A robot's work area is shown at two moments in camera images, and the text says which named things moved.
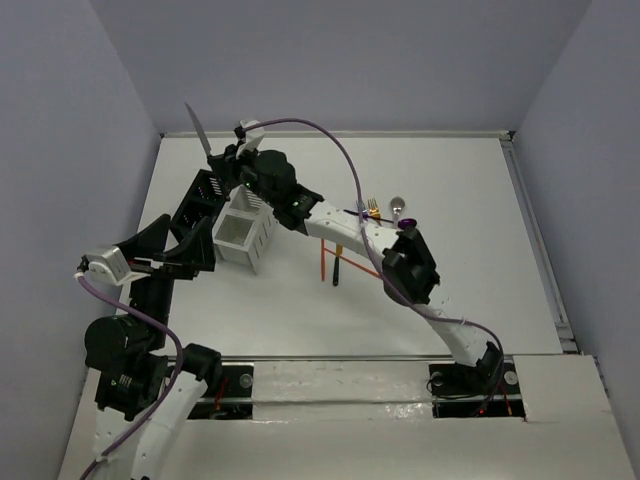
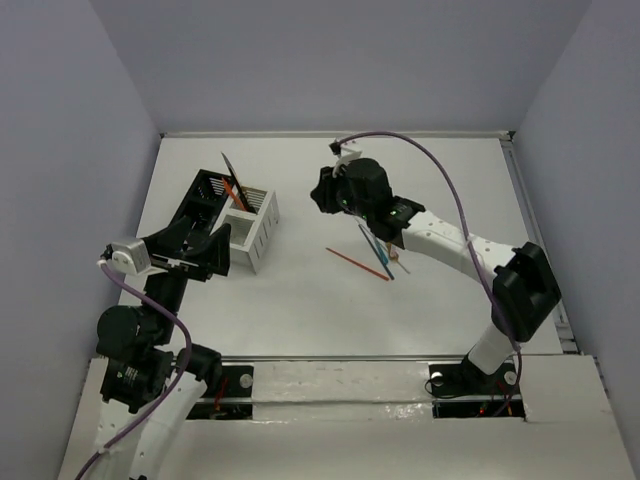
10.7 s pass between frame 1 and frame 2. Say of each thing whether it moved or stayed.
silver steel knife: moved
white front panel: stayed
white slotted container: stayed
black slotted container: stayed
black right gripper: moved
